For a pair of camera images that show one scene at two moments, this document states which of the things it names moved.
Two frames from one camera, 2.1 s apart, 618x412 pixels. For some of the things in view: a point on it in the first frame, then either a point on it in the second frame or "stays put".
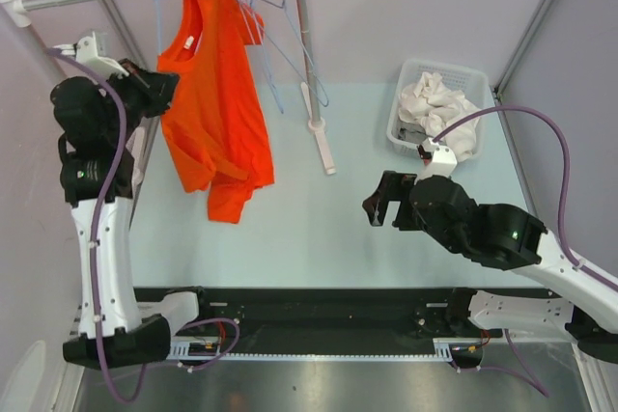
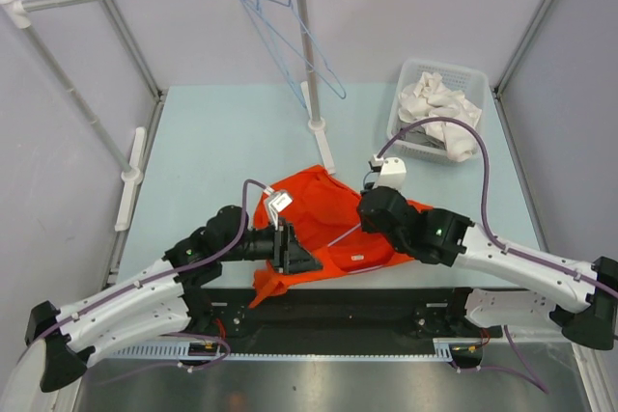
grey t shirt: x=411 y=132 stays put
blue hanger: x=257 y=29 -> x=285 y=35
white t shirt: x=433 y=104 stays put
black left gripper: x=140 y=80 -> x=290 y=256
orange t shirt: x=217 y=125 -> x=324 y=206
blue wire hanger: x=266 y=41 -> x=344 y=96
